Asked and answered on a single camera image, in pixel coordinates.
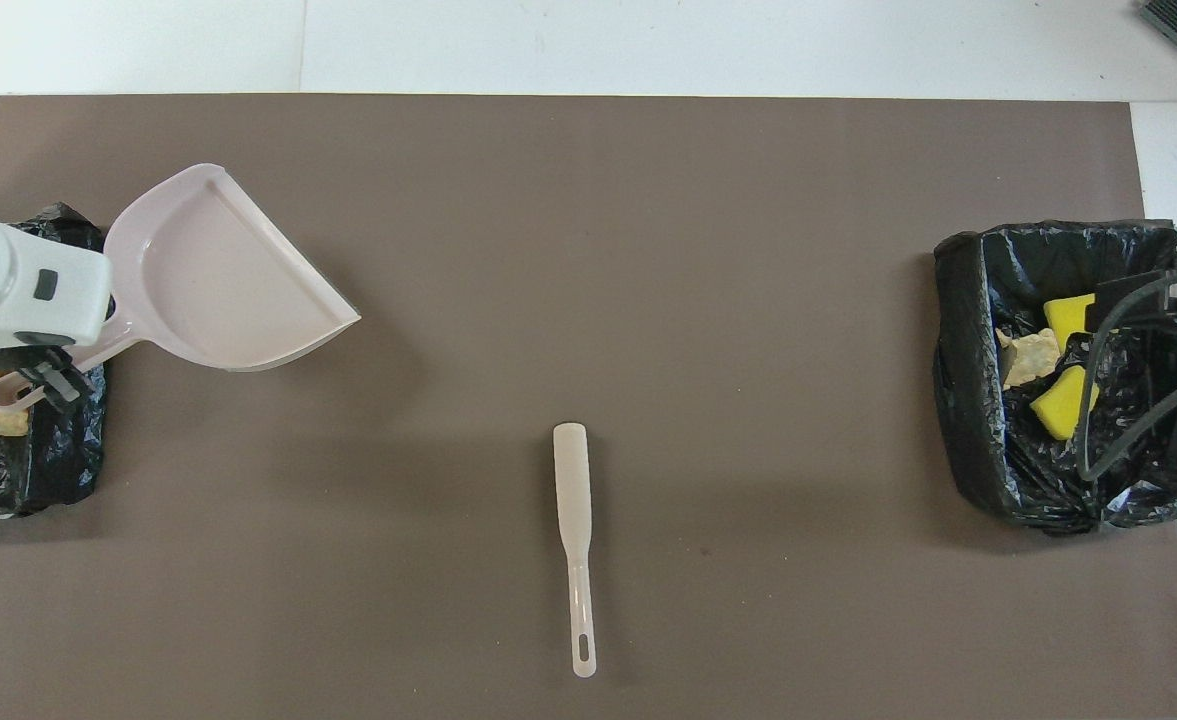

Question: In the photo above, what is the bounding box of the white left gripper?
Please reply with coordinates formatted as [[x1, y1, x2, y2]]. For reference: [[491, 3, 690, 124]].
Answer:
[[0, 224, 115, 403]]

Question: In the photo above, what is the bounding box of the notched yellow sponge piece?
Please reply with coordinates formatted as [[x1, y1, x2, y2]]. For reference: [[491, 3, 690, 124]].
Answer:
[[1044, 292, 1099, 351]]

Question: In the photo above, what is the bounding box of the orange striped foam piece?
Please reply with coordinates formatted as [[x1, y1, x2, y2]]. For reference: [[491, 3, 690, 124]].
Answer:
[[996, 327, 1062, 391]]

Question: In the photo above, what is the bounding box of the green and yellow sponge piece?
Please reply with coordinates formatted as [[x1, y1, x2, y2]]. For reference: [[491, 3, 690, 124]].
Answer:
[[1030, 365, 1099, 442]]

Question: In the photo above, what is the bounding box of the beige plastic dustpan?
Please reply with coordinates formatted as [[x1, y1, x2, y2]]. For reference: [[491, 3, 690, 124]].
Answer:
[[0, 163, 362, 414]]

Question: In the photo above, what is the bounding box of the beige hand brush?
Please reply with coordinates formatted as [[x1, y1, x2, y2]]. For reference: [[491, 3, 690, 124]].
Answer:
[[552, 422, 598, 678]]

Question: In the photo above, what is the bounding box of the black bag lined bin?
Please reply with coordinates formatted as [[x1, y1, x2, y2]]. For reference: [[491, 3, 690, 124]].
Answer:
[[0, 202, 109, 519], [932, 219, 1177, 537]]

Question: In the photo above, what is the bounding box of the brown table mat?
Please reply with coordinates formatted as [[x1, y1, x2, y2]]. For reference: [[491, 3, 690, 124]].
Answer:
[[0, 94, 1177, 720]]

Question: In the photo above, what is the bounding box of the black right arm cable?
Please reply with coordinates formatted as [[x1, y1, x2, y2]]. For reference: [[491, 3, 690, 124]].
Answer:
[[1076, 270, 1177, 483]]

